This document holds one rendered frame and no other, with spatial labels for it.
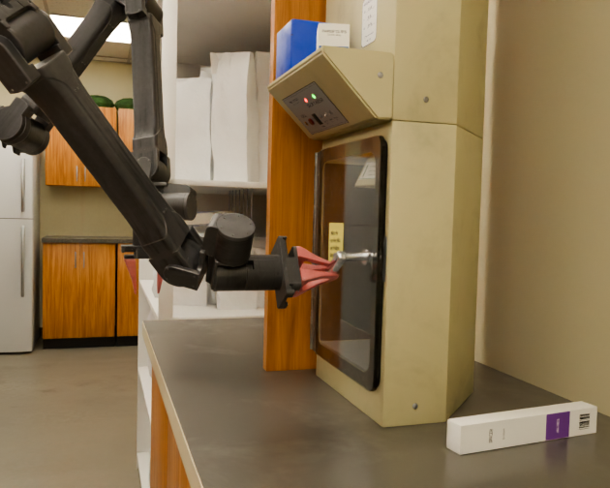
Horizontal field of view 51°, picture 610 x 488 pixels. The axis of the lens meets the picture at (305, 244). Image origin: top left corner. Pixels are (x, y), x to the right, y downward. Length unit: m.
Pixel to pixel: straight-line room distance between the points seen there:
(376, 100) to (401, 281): 0.28
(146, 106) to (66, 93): 0.50
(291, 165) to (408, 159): 0.38
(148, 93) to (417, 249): 0.69
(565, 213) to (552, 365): 0.30
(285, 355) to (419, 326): 0.41
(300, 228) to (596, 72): 0.62
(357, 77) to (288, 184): 0.40
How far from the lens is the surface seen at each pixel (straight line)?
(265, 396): 1.16
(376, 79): 0.98
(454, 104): 1.03
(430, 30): 1.04
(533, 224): 1.39
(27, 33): 0.89
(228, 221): 0.94
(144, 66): 1.43
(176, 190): 1.30
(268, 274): 0.99
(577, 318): 1.30
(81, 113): 0.91
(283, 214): 1.30
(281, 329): 1.32
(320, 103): 1.09
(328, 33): 1.07
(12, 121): 1.51
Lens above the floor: 1.27
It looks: 3 degrees down
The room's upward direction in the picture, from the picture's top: 1 degrees clockwise
